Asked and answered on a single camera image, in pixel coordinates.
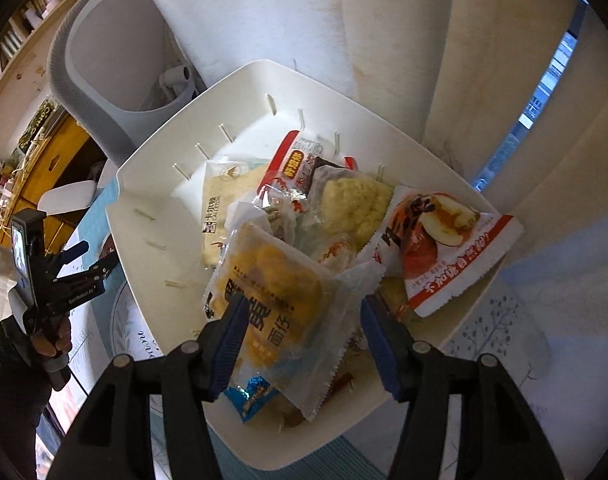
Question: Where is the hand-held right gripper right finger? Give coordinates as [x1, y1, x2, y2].
[359, 294, 552, 480]

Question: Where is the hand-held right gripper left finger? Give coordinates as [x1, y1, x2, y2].
[58, 295, 252, 480]

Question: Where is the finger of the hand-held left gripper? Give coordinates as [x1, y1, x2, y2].
[58, 252, 119, 286]
[46, 241, 89, 281]

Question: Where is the blue candy wrapper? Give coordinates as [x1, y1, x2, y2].
[224, 375, 279, 423]

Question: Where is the yellow bun packet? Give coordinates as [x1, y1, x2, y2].
[201, 220, 387, 423]

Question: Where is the white plastic bin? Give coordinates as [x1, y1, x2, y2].
[104, 59, 510, 472]

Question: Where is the red white apple-print packet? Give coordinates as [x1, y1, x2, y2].
[369, 185, 526, 318]

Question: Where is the pale sandwich bread packet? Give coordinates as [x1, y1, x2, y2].
[201, 157, 275, 268]

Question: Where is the small clear red-print packet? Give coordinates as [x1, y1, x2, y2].
[254, 182, 309, 226]

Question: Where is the red label dark snack packet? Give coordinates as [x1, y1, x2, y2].
[256, 130, 357, 196]

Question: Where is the person's left forearm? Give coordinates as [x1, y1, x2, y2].
[0, 317, 59, 461]

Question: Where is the person's left hand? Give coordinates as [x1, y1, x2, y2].
[31, 317, 73, 361]

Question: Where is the wooden desk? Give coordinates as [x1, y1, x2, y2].
[0, 110, 107, 256]

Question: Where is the blue patterned tablecloth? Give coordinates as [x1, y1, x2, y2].
[48, 175, 560, 480]

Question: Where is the dark printed box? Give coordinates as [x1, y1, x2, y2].
[16, 97, 59, 151]

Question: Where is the grey office chair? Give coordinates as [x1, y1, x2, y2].
[38, 0, 209, 213]

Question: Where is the wooden bookshelf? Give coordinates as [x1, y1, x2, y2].
[0, 0, 114, 126]

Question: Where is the short row of books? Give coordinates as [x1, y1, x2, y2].
[0, 30, 24, 91]

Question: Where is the window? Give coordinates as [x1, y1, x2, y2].
[471, 0, 592, 193]

